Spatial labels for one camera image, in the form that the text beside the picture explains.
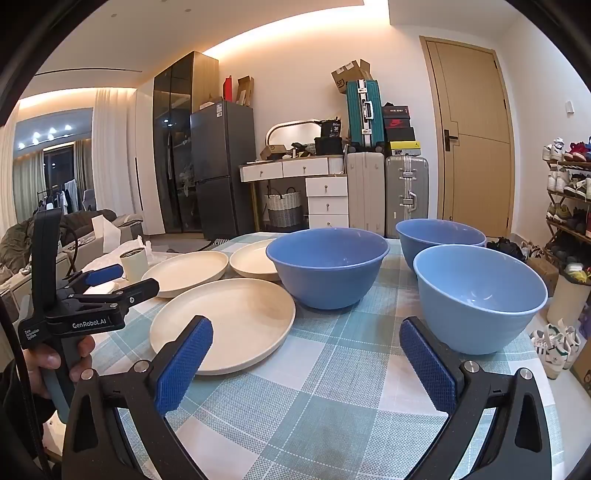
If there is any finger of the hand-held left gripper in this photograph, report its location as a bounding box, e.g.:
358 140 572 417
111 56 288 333
59 278 161 310
60 264 125 293

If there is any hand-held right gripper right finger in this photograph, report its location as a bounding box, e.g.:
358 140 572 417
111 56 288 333
399 316 555 480

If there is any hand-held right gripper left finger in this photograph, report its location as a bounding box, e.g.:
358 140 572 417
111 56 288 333
62 315 215 480

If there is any cream plate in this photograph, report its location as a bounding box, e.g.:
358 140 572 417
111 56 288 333
229 239 283 281
148 278 296 376
141 250 230 299

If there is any light blue bowl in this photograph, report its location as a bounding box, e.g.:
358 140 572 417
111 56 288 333
412 244 549 355

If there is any person's left hand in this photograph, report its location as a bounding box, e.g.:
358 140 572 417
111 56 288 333
23 334 97 400

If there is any white tumbler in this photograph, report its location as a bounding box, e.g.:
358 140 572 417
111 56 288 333
119 249 148 282

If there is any white paper towel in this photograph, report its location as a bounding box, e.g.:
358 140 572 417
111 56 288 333
90 216 155 259

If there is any grey sofa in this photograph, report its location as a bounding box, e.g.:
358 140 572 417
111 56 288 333
60 209 145 245

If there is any clothes rack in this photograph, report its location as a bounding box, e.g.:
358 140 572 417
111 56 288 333
44 179 95 213

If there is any olive green blanket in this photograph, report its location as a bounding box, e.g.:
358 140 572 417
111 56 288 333
0 219 47 278

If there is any teal checked tablecloth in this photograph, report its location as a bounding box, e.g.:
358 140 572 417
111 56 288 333
81 231 568 480

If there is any white green sneaker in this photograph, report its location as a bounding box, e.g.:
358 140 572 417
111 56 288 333
531 322 567 380
556 322 583 370

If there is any white curtain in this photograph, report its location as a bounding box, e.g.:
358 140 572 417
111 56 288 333
92 88 139 217

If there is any dark glass cabinet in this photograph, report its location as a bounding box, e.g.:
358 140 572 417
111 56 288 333
152 51 220 234

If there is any grey refrigerator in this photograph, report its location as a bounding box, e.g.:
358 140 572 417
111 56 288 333
190 100 256 241

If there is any woven grey white basket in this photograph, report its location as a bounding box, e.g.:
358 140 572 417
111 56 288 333
264 188 301 228

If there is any silver suitcase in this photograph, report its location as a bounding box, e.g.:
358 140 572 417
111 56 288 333
385 156 429 238

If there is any beige suitcase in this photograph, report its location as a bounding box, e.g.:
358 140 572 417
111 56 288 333
346 151 386 237

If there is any white dresser with drawers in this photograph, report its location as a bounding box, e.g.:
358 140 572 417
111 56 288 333
239 156 349 230

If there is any group of shoes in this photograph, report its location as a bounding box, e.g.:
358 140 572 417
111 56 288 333
542 137 591 283

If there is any arched mirror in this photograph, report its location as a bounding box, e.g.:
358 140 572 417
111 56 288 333
266 120 324 158

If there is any wooden door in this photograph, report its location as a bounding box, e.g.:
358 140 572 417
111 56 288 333
419 36 515 238

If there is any wooden shoe rack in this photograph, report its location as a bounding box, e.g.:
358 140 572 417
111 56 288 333
542 138 591 278

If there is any teal suitcase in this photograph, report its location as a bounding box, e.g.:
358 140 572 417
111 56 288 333
346 79 384 148

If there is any open cardboard box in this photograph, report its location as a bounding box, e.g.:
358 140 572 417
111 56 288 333
331 59 374 95

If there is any black cable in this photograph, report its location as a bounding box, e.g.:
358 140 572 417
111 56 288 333
55 225 80 274

